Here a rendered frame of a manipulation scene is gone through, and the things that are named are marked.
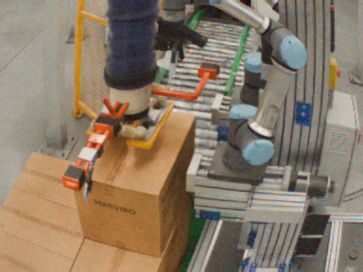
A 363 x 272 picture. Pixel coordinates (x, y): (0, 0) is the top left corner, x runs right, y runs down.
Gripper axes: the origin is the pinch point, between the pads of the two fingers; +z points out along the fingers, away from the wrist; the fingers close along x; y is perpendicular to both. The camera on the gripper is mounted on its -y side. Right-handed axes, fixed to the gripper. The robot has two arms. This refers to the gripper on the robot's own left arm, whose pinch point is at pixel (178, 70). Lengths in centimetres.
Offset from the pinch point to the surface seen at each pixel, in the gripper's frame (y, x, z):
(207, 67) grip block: 2, -66, 31
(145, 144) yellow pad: 17, -22, 45
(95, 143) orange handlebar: 31.7, -3.6, 35.2
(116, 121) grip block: 26.3, -15.4, 32.2
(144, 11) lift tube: 21.5, -31.1, -10.5
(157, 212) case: 9, -8, 67
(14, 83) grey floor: 238, -244, 153
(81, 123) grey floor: 120, -188, 152
